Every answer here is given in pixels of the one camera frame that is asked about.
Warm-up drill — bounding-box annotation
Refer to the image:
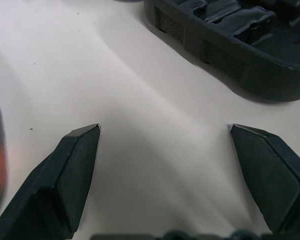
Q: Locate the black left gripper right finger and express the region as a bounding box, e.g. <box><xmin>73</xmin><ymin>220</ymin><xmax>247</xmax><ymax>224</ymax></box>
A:
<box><xmin>229</xmin><ymin>123</ymin><xmax>300</xmax><ymax>236</ymax></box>

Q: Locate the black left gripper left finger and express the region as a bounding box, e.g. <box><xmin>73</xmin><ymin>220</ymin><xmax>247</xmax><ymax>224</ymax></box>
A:
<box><xmin>0</xmin><ymin>123</ymin><xmax>102</xmax><ymax>240</ymax></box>

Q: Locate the dark green plastic tool case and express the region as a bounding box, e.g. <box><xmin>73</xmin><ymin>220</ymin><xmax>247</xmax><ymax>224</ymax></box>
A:
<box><xmin>142</xmin><ymin>0</ymin><xmax>300</xmax><ymax>103</ymax></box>

